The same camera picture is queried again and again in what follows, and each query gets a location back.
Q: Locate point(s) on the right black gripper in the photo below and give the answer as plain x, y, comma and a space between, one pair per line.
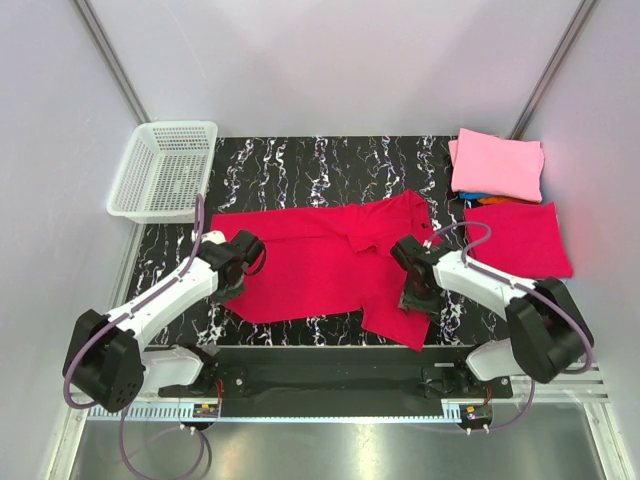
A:
408, 300

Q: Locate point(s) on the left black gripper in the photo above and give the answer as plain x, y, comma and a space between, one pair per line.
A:
227, 294

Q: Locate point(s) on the crimson t shirt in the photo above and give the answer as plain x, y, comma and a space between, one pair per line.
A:
525, 240
333, 260

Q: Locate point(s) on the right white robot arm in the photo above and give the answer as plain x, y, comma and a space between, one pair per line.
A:
548, 335

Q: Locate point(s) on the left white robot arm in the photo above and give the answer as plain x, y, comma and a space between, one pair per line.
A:
108, 358

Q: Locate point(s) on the folded blue t shirt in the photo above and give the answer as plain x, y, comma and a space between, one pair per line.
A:
472, 196

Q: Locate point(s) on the white plastic basket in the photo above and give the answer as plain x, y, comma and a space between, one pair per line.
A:
166, 165

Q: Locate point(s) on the folded orange t shirt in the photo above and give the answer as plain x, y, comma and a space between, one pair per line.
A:
492, 200

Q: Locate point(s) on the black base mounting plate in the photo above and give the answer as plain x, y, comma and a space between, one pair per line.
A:
338, 382

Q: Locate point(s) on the folded pink t shirt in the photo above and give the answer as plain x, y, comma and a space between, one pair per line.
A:
491, 165

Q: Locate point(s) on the aluminium frame rail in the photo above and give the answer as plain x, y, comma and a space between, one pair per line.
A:
584, 389

